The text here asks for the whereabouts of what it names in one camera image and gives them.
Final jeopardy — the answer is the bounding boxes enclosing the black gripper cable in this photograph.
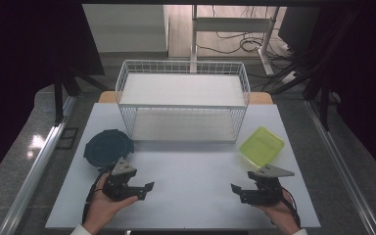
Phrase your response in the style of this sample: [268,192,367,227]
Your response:
[81,166,113,225]
[281,186,303,228]

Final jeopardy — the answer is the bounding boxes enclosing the aluminium rail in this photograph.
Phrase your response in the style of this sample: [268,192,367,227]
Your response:
[303,98,376,235]
[0,95,77,235]

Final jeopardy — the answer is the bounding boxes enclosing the black floor bracket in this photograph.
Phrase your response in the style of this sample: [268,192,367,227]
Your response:
[55,126,79,151]

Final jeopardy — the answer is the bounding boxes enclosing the black curtain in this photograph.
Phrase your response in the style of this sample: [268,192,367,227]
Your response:
[0,0,106,190]
[306,0,376,188]

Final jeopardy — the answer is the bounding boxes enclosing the black tripod stand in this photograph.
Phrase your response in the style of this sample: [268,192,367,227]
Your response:
[269,9,360,132]
[52,65,110,127]

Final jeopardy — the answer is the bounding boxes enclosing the black floor cables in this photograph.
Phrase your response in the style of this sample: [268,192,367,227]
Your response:
[195,5,297,62]

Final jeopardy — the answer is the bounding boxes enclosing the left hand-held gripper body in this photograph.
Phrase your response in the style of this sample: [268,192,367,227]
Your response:
[102,157,145,202]

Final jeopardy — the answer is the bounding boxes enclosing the wooden table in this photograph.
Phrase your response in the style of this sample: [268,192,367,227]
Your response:
[97,90,274,106]

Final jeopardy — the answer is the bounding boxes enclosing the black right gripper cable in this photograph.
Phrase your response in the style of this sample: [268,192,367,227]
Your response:
[281,186,303,228]

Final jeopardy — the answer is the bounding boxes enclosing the dark blue round container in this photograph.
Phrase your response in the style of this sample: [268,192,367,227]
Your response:
[83,128,135,170]

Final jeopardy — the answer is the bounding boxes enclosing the white metal desk frame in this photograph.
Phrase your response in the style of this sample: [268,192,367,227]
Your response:
[189,4,281,76]

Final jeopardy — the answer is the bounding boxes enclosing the white power strip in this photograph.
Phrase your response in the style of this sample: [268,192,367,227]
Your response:
[280,70,300,85]

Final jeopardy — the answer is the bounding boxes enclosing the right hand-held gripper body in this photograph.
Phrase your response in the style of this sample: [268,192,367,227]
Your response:
[247,164,296,207]

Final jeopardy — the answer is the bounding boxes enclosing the green square plastic container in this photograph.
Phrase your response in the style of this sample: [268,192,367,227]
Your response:
[238,125,286,168]

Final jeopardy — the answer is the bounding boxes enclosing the white cabinet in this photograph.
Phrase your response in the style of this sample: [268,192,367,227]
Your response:
[81,3,170,54]

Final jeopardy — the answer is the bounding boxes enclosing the dark monitor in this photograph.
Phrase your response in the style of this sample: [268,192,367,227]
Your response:
[277,6,321,54]

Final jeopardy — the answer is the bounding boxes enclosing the person's right hand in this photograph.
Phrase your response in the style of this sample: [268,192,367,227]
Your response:
[257,189,302,235]

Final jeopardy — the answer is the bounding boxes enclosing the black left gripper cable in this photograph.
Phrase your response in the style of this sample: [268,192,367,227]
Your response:
[81,166,113,225]

